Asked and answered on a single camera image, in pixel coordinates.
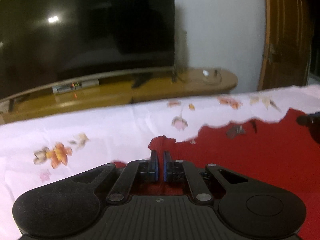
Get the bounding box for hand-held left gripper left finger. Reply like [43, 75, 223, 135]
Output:
[72, 149, 158, 203]

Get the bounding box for white floral bedsheet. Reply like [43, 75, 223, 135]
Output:
[0, 84, 320, 240]

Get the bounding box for red knitted sweater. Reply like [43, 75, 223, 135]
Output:
[110, 107, 320, 240]

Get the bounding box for brown wooden door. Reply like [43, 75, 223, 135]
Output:
[258, 0, 316, 91]

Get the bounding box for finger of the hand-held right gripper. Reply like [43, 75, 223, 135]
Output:
[296, 113, 320, 128]

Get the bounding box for silver set-top box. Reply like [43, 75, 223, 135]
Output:
[52, 79, 99, 95]

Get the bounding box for wooden television stand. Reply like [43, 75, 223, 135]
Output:
[0, 67, 238, 125]

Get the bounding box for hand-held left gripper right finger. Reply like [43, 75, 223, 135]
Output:
[163, 150, 248, 202]

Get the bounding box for black television foot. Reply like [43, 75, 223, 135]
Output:
[131, 73, 153, 89]

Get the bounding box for black flat screen television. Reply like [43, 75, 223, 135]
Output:
[0, 0, 175, 101]

